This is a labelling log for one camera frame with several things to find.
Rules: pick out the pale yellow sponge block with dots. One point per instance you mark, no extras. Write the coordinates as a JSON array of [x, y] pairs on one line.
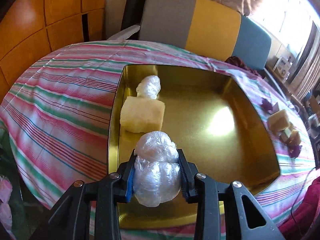
[[142, 115]]

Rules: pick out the wooden cabinet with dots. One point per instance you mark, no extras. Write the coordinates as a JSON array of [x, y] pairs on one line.
[[37, 17]]

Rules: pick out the cream cardboard box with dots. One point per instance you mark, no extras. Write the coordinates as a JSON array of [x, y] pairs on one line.
[[278, 120]]

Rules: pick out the window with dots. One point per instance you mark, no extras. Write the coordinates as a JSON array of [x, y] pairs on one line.
[[282, 10]]

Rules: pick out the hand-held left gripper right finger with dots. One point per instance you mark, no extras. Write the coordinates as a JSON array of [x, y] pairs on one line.
[[183, 177]]

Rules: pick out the gold metal tin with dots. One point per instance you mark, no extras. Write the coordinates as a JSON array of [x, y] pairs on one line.
[[200, 105]]

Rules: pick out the beige curtain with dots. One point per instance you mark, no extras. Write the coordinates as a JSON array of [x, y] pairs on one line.
[[308, 67]]

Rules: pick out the white printed box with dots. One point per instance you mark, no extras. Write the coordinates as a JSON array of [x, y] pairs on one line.
[[282, 67]]

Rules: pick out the striped tablecloth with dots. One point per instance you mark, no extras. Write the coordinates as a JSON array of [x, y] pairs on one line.
[[62, 92]]

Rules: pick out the dark red cloth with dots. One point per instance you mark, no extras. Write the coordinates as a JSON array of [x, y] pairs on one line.
[[236, 61]]

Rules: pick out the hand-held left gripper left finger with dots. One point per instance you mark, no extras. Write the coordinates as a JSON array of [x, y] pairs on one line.
[[130, 180]]

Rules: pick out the brown sponge block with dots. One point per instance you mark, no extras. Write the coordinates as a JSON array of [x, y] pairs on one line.
[[295, 138]]

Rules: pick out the grey yellow blue chair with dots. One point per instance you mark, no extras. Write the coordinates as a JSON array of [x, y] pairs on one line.
[[212, 25]]

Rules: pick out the pink flowers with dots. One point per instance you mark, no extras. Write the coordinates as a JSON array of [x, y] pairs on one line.
[[5, 187]]

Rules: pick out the small plastic-wrapped ball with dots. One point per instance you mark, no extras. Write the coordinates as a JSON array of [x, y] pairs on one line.
[[150, 86]]

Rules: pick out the large plastic-wrapped ball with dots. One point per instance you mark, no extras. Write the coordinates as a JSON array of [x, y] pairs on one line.
[[156, 170]]

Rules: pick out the black chair back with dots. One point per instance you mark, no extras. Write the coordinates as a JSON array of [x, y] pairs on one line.
[[133, 5]]

